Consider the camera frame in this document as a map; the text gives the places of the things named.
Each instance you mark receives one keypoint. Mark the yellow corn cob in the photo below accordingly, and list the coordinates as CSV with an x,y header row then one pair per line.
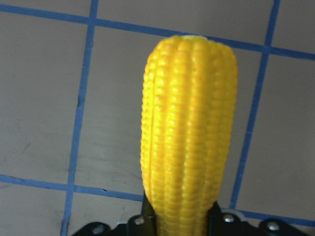
x,y
189,96

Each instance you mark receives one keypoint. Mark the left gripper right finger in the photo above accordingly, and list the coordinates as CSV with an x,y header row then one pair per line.
x,y
214,220

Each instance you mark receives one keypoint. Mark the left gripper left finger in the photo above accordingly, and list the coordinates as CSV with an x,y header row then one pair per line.
x,y
147,210

